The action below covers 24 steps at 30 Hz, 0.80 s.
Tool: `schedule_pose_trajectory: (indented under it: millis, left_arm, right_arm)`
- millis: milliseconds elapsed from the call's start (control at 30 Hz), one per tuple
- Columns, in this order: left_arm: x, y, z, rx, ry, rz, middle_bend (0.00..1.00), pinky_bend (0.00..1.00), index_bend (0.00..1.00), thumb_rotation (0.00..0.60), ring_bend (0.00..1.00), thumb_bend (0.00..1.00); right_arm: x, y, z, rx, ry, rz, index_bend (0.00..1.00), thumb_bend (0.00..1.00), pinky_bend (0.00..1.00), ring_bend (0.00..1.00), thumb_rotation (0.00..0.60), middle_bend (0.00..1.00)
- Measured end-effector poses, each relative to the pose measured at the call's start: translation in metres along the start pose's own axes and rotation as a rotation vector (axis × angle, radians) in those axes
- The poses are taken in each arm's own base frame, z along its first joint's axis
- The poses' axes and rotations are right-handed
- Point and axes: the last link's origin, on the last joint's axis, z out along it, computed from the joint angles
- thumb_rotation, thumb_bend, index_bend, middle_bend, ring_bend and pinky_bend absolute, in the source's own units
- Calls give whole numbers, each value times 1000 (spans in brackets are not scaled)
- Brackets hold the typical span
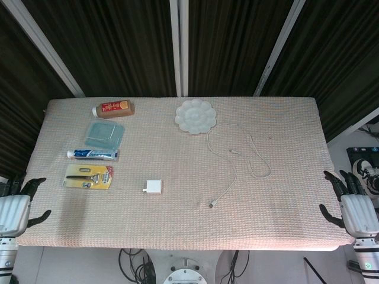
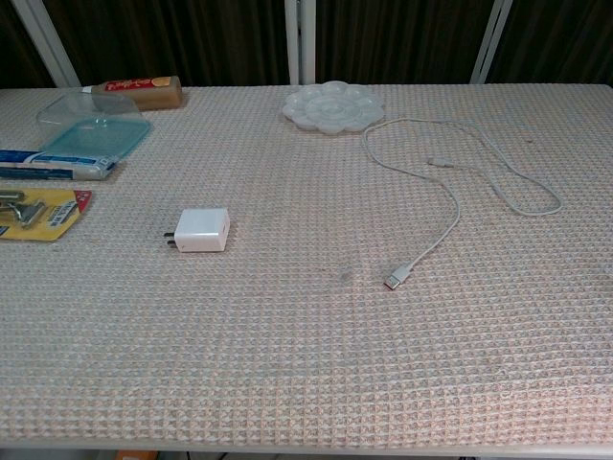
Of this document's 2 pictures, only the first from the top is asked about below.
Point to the aluminium frame post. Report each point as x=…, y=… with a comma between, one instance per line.
x=278, y=50
x=44, y=44
x=179, y=47

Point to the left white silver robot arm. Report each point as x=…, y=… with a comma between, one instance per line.
x=6, y=254

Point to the pink woven tablecloth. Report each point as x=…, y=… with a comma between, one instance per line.
x=177, y=219

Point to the razor in yellow package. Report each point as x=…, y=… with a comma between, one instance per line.
x=89, y=177

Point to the brown bottle red label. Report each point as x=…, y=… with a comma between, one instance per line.
x=114, y=109

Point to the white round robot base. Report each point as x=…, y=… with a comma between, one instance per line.
x=185, y=275

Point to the white flower-shaped palette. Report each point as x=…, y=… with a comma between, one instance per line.
x=195, y=116

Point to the black white sneaker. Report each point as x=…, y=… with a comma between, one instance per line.
x=365, y=174

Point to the blue white toothpaste tube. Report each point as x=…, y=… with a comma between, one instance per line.
x=94, y=154

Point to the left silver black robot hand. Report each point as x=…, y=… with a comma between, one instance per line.
x=14, y=213

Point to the black curtain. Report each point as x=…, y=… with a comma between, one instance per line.
x=118, y=44

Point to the teal container clear lid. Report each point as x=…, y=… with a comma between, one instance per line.
x=103, y=134

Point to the aluminium frame crossbar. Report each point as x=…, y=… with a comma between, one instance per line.
x=352, y=127

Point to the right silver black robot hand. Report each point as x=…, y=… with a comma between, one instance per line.
x=358, y=213

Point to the white power adapter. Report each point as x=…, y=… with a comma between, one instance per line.
x=153, y=187

